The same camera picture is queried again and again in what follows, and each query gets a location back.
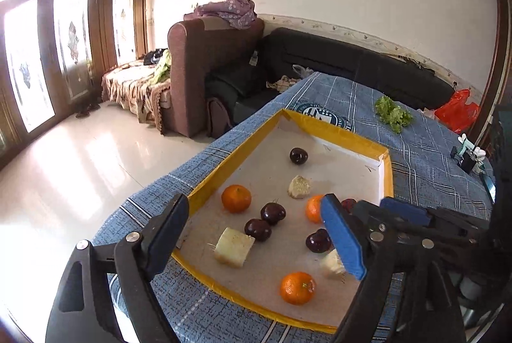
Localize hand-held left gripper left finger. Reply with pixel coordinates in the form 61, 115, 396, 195
46, 194, 189, 343

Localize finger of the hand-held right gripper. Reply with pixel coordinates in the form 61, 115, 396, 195
380, 197, 492, 232
351, 201, 467, 243

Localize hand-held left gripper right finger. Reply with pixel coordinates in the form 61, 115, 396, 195
320, 194, 467, 343

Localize orange mandarin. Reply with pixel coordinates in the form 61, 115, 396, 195
221, 185, 252, 214
305, 194, 325, 224
279, 272, 316, 306

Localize yellow-edged cardboard tray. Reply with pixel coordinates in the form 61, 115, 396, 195
172, 109, 395, 333

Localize blue plaid tablecloth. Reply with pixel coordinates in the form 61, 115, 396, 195
91, 71, 497, 343

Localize black phone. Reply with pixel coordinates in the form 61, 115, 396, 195
480, 172, 499, 203

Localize pale yellow cake cube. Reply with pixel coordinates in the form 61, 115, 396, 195
213, 227, 256, 269

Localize black and white clip gadget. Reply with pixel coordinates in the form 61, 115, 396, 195
450, 134, 486, 173

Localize green leaf lettuce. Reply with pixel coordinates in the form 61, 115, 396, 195
375, 95, 414, 133

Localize red plastic bag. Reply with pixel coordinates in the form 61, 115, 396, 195
434, 89, 481, 133

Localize brown bag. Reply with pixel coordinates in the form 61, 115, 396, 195
206, 97, 233, 139

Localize dark shoes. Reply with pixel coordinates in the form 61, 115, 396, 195
75, 102, 101, 118

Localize patterned cloth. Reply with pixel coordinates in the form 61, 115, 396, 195
266, 76, 300, 92

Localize patterned covered bench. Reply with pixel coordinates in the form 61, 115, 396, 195
101, 61, 172, 129

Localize black leather sofa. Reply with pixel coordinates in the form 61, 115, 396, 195
206, 27, 457, 127

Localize brown armchair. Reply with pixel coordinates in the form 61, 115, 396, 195
160, 15, 265, 139

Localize green cloth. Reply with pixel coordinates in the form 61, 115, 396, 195
153, 49, 172, 84

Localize dark clothing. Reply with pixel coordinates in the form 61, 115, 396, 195
142, 48, 169, 66

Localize wooden glass doors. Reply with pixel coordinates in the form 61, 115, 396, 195
0, 0, 153, 167

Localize purple cloth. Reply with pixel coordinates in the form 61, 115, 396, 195
194, 0, 257, 30

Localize wooden door frame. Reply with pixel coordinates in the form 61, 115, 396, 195
476, 0, 512, 127

